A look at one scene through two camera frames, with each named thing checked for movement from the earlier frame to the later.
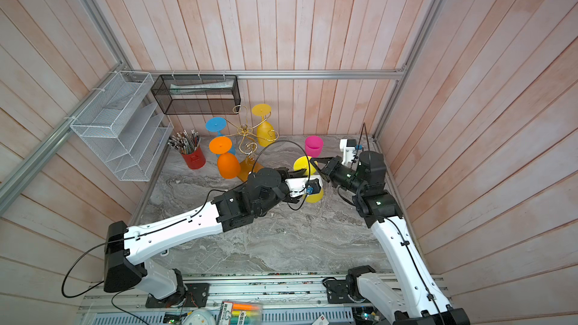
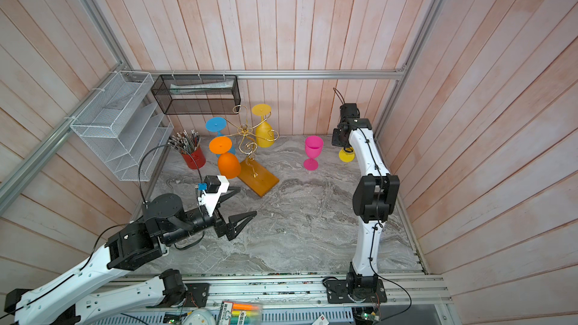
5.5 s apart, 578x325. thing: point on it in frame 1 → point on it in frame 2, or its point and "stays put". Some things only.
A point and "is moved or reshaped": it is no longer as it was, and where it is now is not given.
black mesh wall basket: (198, 94) stays put
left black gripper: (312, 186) → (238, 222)
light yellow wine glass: (308, 163) is moved or reshaped
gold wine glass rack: (247, 144) stays put
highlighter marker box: (243, 313) stays put
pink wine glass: (314, 144) stays put
